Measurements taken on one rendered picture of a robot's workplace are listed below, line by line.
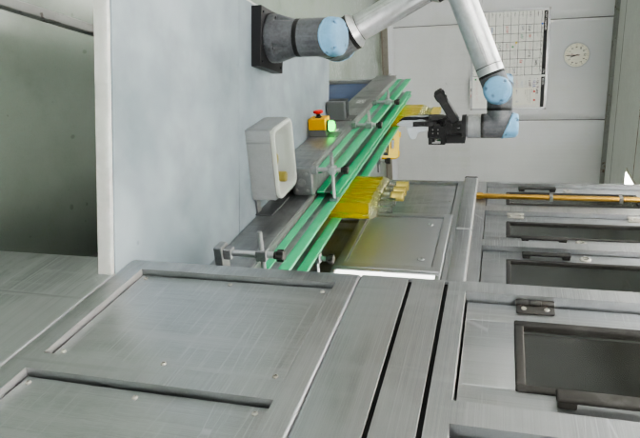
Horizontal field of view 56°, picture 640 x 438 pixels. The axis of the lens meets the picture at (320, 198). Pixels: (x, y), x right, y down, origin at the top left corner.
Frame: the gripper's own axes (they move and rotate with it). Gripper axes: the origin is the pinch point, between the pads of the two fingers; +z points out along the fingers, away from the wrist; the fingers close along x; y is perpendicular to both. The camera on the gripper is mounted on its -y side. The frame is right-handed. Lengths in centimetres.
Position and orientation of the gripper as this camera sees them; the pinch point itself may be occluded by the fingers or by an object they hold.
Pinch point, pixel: (402, 120)
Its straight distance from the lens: 196.1
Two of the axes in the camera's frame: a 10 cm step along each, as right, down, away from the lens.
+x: 2.7, -3.5, 8.9
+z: -9.6, -0.3, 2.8
